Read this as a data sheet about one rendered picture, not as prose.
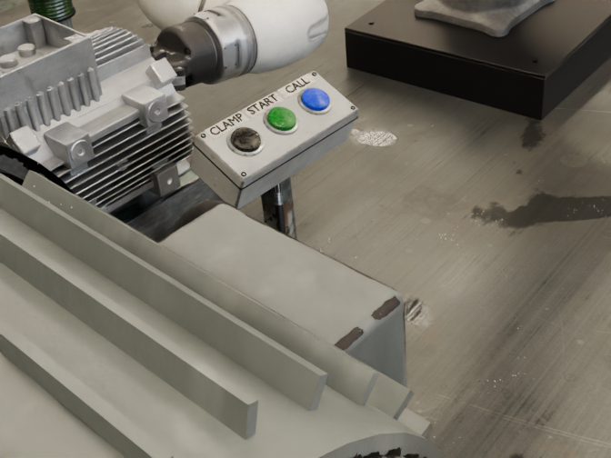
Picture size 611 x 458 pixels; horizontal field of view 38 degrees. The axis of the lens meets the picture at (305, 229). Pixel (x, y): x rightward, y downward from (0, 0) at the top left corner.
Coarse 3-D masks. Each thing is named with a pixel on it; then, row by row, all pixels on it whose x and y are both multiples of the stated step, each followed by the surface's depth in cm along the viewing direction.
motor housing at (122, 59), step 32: (96, 32) 101; (128, 64) 97; (96, 128) 91; (128, 128) 94; (160, 128) 97; (192, 128) 100; (96, 160) 92; (128, 160) 95; (160, 160) 98; (96, 192) 94; (128, 192) 98
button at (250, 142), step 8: (240, 128) 86; (248, 128) 87; (232, 136) 86; (240, 136) 86; (248, 136) 86; (256, 136) 86; (240, 144) 85; (248, 144) 85; (256, 144) 86; (248, 152) 85
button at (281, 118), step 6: (276, 108) 89; (282, 108) 89; (270, 114) 88; (276, 114) 88; (282, 114) 89; (288, 114) 89; (294, 114) 89; (270, 120) 88; (276, 120) 88; (282, 120) 88; (288, 120) 88; (294, 120) 89; (276, 126) 88; (282, 126) 88; (288, 126) 88; (294, 126) 89
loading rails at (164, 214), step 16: (192, 176) 110; (176, 192) 104; (192, 192) 106; (208, 192) 108; (128, 208) 105; (160, 208) 103; (176, 208) 105; (128, 224) 100; (144, 224) 102; (160, 224) 104; (160, 240) 105
